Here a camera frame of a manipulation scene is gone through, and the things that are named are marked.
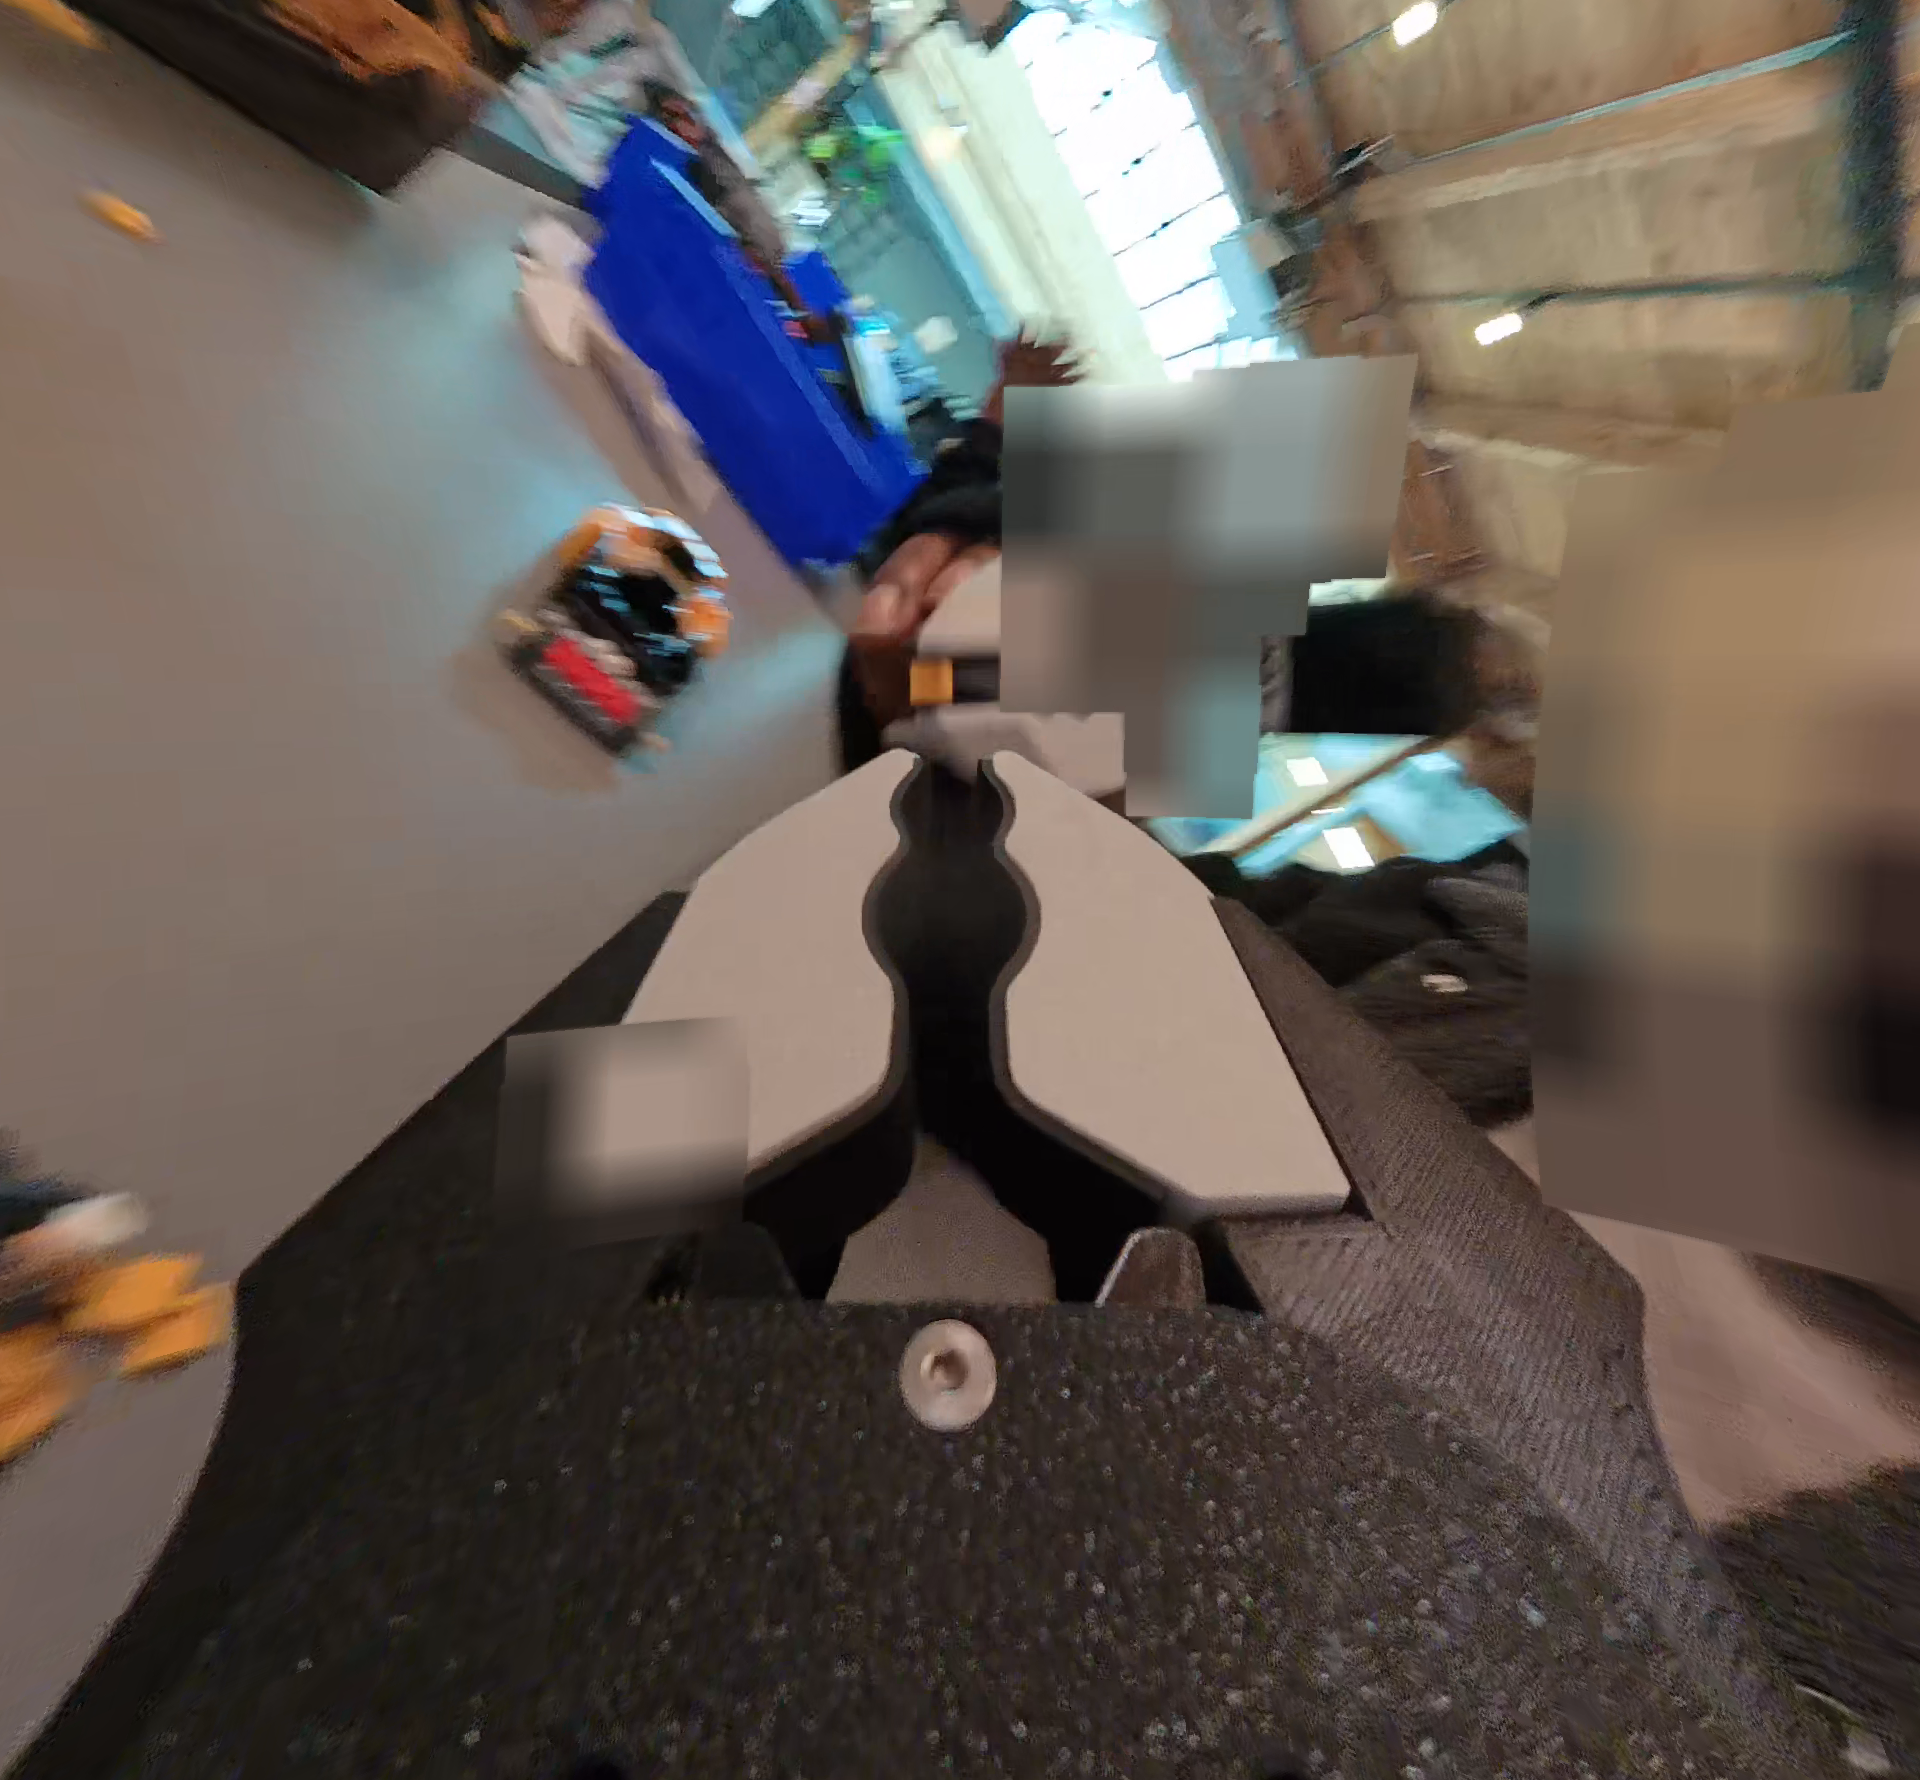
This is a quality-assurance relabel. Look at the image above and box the cluster of red black lego pieces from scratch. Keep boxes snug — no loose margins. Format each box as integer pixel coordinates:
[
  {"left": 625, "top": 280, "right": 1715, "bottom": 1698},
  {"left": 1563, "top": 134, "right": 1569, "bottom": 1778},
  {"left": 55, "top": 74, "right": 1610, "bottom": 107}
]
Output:
[{"left": 494, "top": 505, "right": 737, "bottom": 762}]

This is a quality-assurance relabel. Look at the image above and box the black fleece garment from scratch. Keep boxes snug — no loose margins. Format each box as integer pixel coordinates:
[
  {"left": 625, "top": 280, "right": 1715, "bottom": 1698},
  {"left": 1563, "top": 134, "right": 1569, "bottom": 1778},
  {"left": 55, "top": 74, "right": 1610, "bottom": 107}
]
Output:
[{"left": 1709, "top": 1465, "right": 1920, "bottom": 1780}]

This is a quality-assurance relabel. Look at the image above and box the person's right hand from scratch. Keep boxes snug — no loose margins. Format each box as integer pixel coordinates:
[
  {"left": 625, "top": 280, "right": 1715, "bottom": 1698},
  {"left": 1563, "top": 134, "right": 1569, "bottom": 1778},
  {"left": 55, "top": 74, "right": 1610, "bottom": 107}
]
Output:
[{"left": 855, "top": 531, "right": 965, "bottom": 645}]

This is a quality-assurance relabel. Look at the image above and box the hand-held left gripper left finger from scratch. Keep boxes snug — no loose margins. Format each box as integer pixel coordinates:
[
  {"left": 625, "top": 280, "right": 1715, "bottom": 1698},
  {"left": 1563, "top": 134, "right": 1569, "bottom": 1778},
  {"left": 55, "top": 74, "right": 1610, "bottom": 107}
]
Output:
[{"left": 620, "top": 744, "right": 924, "bottom": 1196}]

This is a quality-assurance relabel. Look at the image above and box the blue plastic bin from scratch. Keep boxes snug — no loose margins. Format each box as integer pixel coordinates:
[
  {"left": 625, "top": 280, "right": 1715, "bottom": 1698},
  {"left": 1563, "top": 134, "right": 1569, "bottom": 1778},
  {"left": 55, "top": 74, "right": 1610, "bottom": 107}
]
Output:
[{"left": 580, "top": 112, "right": 925, "bottom": 571}]

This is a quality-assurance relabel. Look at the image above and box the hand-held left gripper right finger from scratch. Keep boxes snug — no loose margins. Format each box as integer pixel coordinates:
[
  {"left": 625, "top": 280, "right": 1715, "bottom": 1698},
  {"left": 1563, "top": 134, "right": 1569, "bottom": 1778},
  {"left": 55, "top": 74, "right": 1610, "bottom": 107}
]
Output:
[{"left": 978, "top": 749, "right": 1355, "bottom": 1215}]

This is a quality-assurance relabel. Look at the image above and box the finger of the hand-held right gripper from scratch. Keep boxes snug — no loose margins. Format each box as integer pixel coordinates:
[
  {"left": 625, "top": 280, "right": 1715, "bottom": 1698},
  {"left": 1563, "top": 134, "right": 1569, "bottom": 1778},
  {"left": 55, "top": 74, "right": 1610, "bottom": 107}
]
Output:
[
  {"left": 882, "top": 705, "right": 1131, "bottom": 801},
  {"left": 916, "top": 565, "right": 1004, "bottom": 658}
]

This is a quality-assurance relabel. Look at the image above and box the pile of orange black lego pieces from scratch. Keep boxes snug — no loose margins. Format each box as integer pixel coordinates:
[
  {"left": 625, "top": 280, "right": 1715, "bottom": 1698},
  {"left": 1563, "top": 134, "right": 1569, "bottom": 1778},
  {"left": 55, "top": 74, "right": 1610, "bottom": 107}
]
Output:
[{"left": 0, "top": 1150, "right": 235, "bottom": 1471}]

